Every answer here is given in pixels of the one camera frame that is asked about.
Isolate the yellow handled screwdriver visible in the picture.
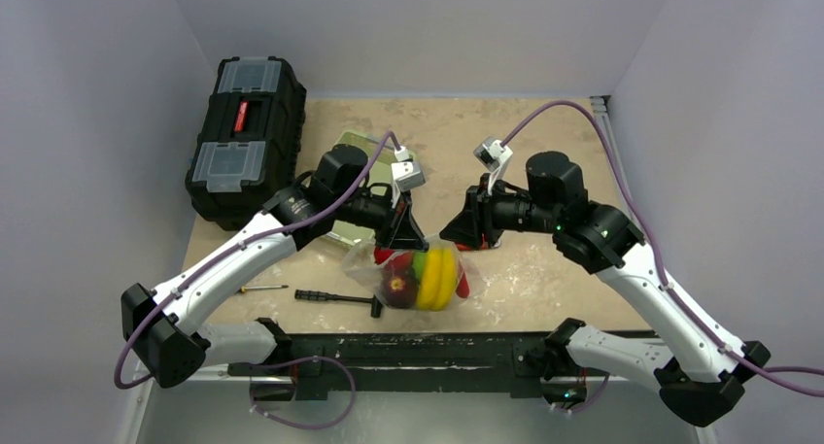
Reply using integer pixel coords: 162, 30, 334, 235
238, 285, 290, 294

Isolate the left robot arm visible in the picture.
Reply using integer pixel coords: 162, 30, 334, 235
115, 145, 429, 390

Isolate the red chili pepper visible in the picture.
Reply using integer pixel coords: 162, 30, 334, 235
456, 262, 470, 299

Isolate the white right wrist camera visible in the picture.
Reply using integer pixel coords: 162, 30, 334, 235
473, 137, 513, 195

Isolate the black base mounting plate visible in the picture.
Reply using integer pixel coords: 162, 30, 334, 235
227, 332, 603, 408

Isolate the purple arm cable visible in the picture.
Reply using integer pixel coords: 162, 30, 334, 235
113, 130, 403, 391
498, 99, 824, 398

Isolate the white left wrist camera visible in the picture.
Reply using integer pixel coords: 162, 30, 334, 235
391, 146, 426, 206

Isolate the clear zip top bag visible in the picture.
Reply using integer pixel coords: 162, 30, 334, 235
341, 236, 478, 312

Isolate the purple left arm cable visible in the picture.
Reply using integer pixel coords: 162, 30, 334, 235
113, 130, 403, 391

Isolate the dark red apple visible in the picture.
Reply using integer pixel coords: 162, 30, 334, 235
378, 273, 419, 309

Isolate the red tomato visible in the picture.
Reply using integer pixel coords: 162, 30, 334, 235
373, 247, 414, 274

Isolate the yellow banana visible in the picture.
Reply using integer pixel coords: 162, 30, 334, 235
415, 246, 459, 312

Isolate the black plastic toolbox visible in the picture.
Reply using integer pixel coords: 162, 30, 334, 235
185, 56, 307, 231

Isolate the black hammer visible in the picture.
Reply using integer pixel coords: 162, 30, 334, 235
294, 290, 384, 319

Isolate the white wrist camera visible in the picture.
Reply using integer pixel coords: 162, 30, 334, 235
473, 137, 513, 195
391, 146, 426, 206

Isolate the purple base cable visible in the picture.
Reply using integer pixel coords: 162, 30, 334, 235
249, 355, 358, 430

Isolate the pale green perforated basket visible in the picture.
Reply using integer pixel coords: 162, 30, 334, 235
326, 130, 396, 248

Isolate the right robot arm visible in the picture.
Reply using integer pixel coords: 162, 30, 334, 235
441, 150, 771, 427

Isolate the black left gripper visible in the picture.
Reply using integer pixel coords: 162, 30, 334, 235
333, 181, 429, 251

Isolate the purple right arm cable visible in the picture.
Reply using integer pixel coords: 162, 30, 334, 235
498, 99, 824, 398

